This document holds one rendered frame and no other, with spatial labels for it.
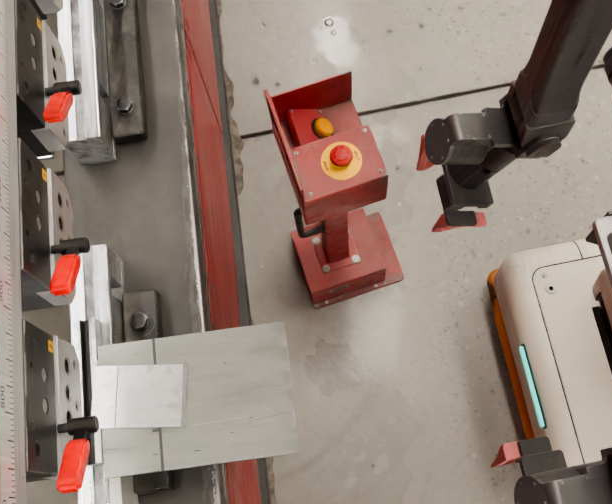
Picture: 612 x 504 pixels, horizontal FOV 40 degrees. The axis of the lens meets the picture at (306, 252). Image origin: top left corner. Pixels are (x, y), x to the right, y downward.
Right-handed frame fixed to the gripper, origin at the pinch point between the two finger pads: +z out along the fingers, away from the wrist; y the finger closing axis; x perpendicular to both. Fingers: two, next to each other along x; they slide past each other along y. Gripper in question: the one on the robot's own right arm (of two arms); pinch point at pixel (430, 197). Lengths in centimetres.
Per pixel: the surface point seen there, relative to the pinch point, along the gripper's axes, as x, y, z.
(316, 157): -2.8, -19.1, 25.7
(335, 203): 1.2, -11.9, 29.5
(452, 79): 73, -68, 75
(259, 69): 26, -83, 99
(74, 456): -54, 30, -6
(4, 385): -61, 24, -13
